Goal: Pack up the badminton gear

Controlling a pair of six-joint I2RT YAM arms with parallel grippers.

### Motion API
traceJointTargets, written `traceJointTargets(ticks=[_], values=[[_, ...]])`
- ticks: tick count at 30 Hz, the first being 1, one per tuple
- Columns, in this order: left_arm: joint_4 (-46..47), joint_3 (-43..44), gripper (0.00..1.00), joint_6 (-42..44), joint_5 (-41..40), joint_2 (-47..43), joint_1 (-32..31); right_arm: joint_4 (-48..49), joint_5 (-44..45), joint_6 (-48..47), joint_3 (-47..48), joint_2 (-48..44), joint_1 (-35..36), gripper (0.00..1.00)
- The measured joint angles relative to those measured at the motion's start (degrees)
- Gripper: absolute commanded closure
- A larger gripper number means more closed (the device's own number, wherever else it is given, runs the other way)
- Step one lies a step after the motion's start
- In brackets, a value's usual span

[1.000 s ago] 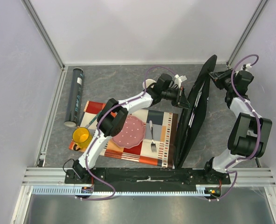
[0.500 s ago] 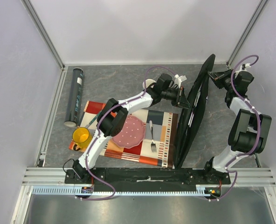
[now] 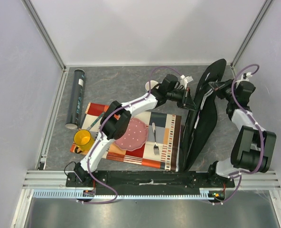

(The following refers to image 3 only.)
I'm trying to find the teal handled knife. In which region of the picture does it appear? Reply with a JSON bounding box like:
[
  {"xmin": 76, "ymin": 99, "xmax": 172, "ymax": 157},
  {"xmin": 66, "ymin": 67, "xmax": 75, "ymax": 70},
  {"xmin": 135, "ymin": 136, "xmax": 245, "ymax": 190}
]
[{"xmin": 87, "ymin": 112, "xmax": 105, "ymax": 131}]

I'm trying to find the black Crossway racket bag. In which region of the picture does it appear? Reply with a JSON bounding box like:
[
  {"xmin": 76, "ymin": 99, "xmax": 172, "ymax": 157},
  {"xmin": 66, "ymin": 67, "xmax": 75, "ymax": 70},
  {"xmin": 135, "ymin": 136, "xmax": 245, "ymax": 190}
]
[{"xmin": 178, "ymin": 58, "xmax": 227, "ymax": 172}]

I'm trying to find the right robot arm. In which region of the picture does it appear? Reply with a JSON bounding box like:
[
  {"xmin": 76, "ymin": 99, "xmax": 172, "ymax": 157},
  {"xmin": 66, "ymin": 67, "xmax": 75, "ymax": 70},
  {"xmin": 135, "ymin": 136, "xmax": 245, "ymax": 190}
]
[{"xmin": 206, "ymin": 80, "xmax": 276, "ymax": 187}]

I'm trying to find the silver fork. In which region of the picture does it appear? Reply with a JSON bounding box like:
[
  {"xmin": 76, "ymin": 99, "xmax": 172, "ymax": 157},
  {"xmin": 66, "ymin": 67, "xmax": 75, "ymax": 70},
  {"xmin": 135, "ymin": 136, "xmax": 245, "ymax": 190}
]
[{"xmin": 152, "ymin": 123, "xmax": 159, "ymax": 155}]

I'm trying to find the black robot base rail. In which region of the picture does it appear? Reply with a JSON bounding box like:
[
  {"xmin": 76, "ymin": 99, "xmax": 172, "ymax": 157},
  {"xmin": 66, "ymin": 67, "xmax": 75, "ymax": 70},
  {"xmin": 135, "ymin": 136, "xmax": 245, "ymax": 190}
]
[{"xmin": 66, "ymin": 170, "xmax": 235, "ymax": 197}]

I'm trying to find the black shuttlecock tube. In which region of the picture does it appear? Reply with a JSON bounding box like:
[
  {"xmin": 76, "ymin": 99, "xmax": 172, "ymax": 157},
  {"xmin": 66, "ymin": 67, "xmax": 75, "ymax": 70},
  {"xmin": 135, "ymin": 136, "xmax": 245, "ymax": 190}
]
[{"xmin": 65, "ymin": 69, "xmax": 86, "ymax": 129}]

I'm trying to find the colourful patchwork placemat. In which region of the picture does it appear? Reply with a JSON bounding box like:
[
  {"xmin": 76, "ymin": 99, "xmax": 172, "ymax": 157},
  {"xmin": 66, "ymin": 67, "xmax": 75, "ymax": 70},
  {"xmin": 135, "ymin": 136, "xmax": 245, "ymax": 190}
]
[{"xmin": 69, "ymin": 102, "xmax": 183, "ymax": 172}]

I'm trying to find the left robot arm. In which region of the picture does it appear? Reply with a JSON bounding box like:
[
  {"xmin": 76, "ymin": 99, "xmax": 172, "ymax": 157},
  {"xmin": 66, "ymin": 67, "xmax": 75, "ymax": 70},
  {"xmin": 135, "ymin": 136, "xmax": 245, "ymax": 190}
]
[{"xmin": 74, "ymin": 74, "xmax": 194, "ymax": 187}]

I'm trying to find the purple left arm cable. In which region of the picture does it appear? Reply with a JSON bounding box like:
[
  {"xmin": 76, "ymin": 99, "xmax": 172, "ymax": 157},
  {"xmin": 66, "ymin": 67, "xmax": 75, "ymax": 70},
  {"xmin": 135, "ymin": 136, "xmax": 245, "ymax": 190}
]
[{"xmin": 85, "ymin": 66, "xmax": 185, "ymax": 205}]

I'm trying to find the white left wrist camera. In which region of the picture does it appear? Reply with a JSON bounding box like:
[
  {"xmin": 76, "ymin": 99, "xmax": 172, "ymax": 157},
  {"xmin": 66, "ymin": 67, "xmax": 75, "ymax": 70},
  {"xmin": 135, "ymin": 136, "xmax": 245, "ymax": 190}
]
[{"xmin": 180, "ymin": 75, "xmax": 193, "ymax": 89}]

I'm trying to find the yellow mug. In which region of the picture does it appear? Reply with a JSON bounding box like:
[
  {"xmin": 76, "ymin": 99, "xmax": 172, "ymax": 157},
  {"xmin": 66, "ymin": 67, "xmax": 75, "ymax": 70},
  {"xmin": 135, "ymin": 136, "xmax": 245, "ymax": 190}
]
[{"xmin": 74, "ymin": 130, "xmax": 94, "ymax": 152}]

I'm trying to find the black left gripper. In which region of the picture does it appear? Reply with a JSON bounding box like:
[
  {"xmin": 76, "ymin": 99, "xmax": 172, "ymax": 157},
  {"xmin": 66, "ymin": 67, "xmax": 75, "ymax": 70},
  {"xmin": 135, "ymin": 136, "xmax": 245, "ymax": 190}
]
[{"xmin": 167, "ymin": 88, "xmax": 197, "ymax": 113}]

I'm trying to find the blue ceramic mug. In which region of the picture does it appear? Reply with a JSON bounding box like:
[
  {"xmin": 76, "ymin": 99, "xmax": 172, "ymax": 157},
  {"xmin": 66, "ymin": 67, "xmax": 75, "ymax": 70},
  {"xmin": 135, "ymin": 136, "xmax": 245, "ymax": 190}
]
[{"xmin": 145, "ymin": 80, "xmax": 159, "ymax": 91}]

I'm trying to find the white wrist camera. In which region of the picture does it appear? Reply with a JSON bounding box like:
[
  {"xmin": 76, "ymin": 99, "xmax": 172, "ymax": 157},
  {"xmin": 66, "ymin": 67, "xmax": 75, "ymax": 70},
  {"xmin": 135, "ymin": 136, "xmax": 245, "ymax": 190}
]
[
  {"xmin": 236, "ymin": 72, "xmax": 253, "ymax": 84},
  {"xmin": 180, "ymin": 75, "xmax": 193, "ymax": 89}
]

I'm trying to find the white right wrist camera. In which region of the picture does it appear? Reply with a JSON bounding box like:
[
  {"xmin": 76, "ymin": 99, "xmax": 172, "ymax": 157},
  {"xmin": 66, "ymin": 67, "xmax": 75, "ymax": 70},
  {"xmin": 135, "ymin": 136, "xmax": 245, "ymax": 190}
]
[{"xmin": 236, "ymin": 72, "xmax": 253, "ymax": 84}]

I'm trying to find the pink dotted plate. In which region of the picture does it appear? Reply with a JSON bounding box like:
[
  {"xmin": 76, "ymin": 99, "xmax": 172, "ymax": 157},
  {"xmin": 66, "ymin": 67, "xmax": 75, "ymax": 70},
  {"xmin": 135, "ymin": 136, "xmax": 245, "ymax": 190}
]
[{"xmin": 114, "ymin": 118, "xmax": 148, "ymax": 151}]

